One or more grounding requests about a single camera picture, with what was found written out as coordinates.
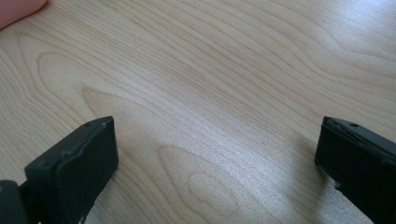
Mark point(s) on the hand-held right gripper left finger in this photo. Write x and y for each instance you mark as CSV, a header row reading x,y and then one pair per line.
x,y
77,168

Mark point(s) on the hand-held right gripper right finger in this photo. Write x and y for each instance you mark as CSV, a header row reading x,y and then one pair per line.
x,y
361,168

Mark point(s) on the pink rounded object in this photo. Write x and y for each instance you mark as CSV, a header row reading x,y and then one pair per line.
x,y
15,9

